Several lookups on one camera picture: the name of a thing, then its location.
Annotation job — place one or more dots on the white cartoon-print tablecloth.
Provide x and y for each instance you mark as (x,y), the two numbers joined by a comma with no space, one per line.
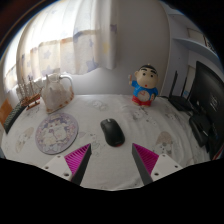
(156,123)

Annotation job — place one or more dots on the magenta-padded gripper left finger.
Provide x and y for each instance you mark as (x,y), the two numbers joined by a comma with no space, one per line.
(76,160)

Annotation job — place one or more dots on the brown wooden chair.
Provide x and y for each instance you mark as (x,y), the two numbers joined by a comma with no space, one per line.
(5,111)

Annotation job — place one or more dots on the black computer monitor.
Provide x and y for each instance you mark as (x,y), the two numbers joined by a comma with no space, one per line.
(211,96)

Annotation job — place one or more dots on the round purple printed mouse pad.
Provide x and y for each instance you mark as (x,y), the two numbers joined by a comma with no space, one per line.
(56,133)

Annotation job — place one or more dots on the cartoon boy figurine clock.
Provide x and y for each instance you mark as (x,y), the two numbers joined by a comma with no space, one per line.
(144,88)

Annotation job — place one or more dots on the black computer mouse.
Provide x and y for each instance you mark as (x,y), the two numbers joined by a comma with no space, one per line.
(112,131)

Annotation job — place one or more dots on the small black box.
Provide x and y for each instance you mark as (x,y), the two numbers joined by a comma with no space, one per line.
(200,128)

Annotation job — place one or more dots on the black router with antennas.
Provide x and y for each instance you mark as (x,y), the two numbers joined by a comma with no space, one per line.
(181,102)

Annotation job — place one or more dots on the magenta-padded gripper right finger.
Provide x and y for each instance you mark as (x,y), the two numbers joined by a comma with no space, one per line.
(148,160)

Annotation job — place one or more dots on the white wall shelf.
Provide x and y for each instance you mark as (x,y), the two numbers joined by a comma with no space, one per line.
(195,43)

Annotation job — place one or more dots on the white star-print curtain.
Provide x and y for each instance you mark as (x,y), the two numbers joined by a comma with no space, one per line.
(66,33)

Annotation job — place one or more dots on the wooden model sailing ship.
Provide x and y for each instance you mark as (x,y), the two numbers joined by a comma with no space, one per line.
(30,99)

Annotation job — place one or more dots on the large white conch shell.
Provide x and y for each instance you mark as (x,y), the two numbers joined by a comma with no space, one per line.
(56,96)

